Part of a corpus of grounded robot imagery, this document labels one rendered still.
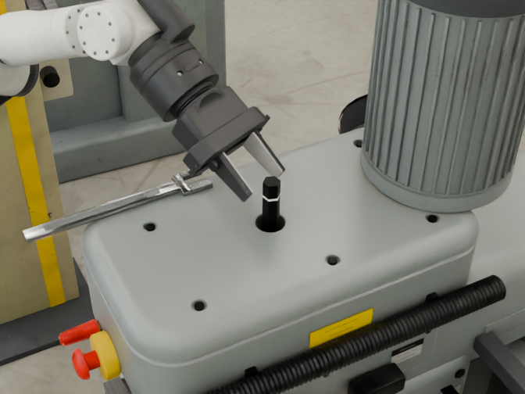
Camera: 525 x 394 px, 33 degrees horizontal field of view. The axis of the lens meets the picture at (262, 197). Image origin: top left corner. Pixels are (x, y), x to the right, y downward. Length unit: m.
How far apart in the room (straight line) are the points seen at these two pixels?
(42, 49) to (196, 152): 0.27
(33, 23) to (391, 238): 0.53
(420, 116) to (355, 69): 3.83
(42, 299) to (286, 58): 2.12
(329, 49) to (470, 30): 4.07
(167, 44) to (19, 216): 2.21
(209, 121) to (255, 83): 3.69
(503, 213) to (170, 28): 0.58
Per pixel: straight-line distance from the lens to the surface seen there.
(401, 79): 1.04
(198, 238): 1.07
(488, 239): 1.30
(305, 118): 4.48
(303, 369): 1.05
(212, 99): 1.06
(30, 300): 3.51
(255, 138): 1.07
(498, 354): 1.33
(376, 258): 1.06
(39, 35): 1.18
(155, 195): 1.12
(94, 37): 1.08
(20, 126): 3.00
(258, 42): 5.08
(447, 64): 1.00
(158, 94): 1.06
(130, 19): 1.07
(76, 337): 1.23
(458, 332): 1.30
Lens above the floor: 2.63
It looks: 41 degrees down
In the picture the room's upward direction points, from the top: 1 degrees clockwise
